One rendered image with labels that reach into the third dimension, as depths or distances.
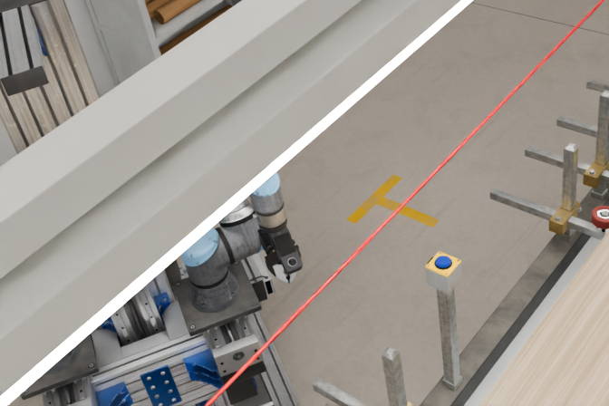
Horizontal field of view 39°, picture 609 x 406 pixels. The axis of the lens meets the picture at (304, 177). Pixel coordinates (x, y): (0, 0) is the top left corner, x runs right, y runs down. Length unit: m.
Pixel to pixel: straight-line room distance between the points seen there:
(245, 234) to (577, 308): 0.99
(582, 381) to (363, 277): 1.73
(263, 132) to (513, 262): 3.19
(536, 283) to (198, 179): 2.23
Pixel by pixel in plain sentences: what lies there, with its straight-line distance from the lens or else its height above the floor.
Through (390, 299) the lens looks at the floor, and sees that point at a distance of 3.92.
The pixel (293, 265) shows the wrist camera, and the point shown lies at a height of 1.45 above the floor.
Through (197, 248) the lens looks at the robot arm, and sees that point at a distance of 2.47.
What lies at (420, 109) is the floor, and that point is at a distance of 4.99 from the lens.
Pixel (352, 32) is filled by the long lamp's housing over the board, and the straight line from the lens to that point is 1.05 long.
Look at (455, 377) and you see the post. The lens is 2.70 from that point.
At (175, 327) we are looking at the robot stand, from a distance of 2.72.
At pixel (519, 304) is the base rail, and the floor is 0.70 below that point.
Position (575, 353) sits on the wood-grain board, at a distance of 2.57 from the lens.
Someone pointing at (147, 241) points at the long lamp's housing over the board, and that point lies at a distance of 0.85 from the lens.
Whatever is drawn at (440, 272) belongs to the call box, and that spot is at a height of 1.22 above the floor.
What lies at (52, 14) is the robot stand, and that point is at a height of 1.98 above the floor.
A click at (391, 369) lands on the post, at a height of 1.08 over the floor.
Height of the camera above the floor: 2.91
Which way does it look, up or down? 39 degrees down
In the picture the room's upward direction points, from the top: 12 degrees counter-clockwise
